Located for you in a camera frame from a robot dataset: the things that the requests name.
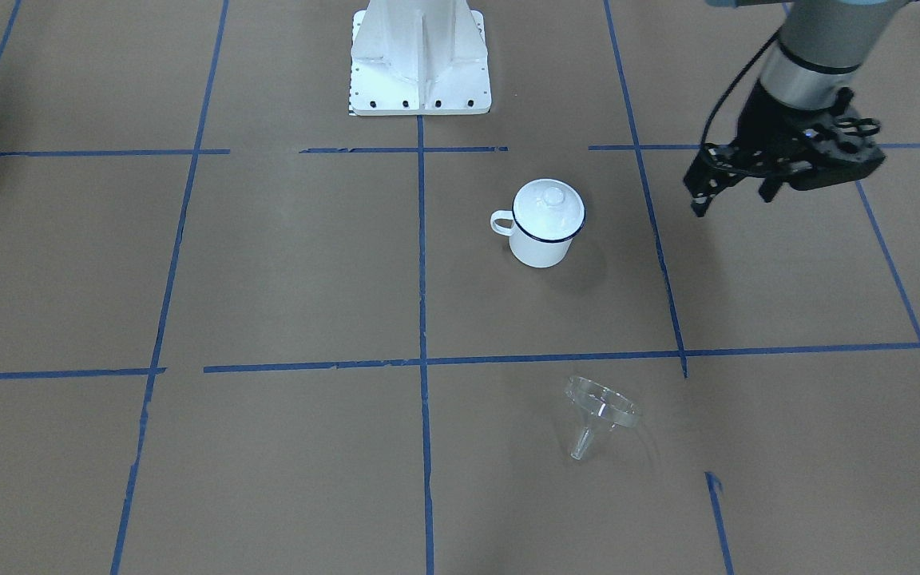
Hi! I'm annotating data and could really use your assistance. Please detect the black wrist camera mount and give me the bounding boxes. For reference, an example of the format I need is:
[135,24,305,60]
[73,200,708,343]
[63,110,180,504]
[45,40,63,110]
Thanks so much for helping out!
[787,86,885,192]

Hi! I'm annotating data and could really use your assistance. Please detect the white enamel mug blue rim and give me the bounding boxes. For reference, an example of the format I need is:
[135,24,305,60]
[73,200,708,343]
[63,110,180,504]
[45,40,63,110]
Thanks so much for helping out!
[490,210,585,269]

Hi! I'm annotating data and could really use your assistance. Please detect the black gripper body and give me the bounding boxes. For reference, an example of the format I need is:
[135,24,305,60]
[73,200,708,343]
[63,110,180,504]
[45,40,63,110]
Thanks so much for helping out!
[736,81,815,180]

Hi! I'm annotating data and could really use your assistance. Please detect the white mug lid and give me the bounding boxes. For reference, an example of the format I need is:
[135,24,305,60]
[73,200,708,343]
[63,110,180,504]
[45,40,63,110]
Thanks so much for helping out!
[512,178,585,240]

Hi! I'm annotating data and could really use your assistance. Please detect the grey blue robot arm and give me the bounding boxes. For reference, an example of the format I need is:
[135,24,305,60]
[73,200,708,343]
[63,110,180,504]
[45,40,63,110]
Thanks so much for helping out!
[683,1,904,217]

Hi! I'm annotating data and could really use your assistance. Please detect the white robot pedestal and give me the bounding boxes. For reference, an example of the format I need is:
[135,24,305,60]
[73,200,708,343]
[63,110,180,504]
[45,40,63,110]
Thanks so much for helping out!
[348,1,493,117]

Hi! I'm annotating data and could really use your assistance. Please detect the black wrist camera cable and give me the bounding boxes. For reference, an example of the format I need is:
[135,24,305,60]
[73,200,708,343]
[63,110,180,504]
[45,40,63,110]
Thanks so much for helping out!
[698,28,782,153]

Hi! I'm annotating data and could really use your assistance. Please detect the clear plastic funnel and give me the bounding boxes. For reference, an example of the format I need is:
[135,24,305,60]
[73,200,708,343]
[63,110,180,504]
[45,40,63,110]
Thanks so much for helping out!
[565,376,643,462]

